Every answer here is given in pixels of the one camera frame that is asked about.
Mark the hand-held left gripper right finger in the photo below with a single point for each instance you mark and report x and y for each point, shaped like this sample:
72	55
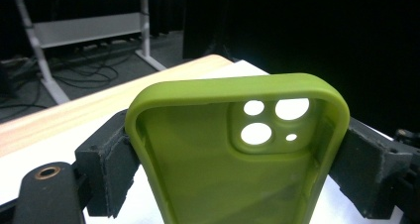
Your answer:
369	171

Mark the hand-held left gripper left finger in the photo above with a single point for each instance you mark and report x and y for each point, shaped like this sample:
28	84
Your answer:
105	164

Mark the wooden table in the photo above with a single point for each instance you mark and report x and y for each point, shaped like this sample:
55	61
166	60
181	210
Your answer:
99	95

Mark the green phone case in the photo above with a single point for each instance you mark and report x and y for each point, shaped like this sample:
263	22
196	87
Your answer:
198	171

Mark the white metal desk frame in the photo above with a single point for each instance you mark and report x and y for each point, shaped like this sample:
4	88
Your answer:
89	27

